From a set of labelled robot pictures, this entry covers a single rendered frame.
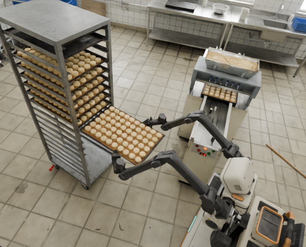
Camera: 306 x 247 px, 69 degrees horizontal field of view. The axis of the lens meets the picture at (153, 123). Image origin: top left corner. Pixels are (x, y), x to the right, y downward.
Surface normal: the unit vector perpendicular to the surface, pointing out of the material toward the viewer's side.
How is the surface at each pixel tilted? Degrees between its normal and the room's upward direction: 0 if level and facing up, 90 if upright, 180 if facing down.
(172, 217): 0
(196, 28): 90
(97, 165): 0
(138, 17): 90
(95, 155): 0
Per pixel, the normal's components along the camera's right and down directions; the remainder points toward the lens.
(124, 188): 0.09, -0.70
